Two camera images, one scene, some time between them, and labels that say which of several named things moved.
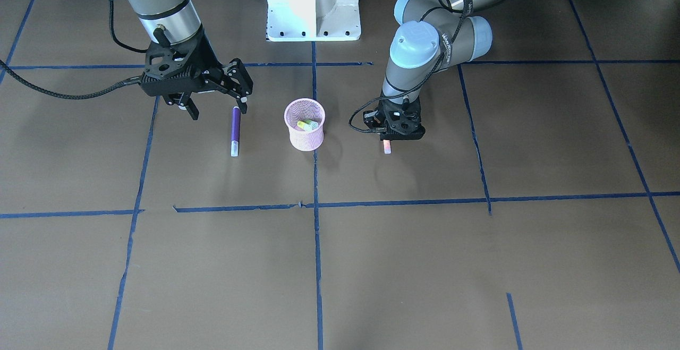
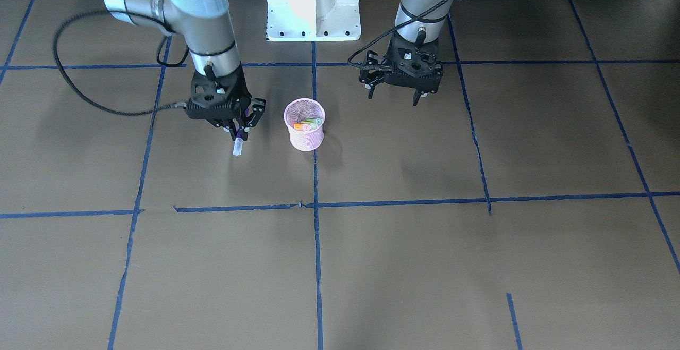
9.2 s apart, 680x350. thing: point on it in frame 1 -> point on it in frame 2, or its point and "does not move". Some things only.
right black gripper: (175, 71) -> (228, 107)
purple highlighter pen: (236, 131) does not move
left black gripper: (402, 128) -> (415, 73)
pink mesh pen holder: (300, 109) does not move
